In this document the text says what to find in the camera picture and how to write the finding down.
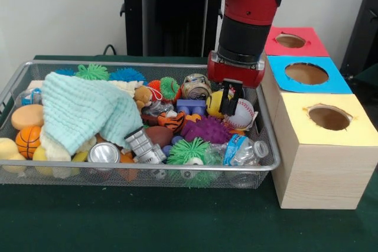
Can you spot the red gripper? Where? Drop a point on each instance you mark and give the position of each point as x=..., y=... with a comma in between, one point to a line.
x=236, y=75

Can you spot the mint green knitted cloth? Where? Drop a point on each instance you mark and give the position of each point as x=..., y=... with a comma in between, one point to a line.
x=82, y=110

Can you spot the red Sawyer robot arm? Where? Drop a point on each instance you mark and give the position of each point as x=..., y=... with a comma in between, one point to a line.
x=248, y=4

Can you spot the clear shallow bin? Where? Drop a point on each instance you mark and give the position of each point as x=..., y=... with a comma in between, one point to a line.
x=260, y=172

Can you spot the white baseball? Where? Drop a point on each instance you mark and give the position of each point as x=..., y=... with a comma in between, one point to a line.
x=244, y=115

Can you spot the purple spiky ball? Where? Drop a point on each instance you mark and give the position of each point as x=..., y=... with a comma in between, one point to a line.
x=207, y=129

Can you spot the crushed plastic water bottle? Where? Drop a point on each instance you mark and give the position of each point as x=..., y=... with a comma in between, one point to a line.
x=247, y=150

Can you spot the green spiky ball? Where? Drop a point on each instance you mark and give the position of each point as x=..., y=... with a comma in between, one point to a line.
x=189, y=151

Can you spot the large blue spiky ball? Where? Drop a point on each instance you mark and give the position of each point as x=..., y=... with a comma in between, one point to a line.
x=127, y=74

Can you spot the green fuzzy monster toy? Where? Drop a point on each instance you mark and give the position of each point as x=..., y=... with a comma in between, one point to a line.
x=93, y=72

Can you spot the dark green table cloth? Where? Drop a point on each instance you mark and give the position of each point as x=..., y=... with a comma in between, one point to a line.
x=147, y=222

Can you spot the pale orange round sponge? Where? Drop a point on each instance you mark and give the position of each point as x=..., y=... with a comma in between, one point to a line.
x=27, y=116

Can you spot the small orange basketball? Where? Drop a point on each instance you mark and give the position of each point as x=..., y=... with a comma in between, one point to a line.
x=28, y=141

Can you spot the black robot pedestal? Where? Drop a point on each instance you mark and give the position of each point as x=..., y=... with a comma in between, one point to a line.
x=171, y=22

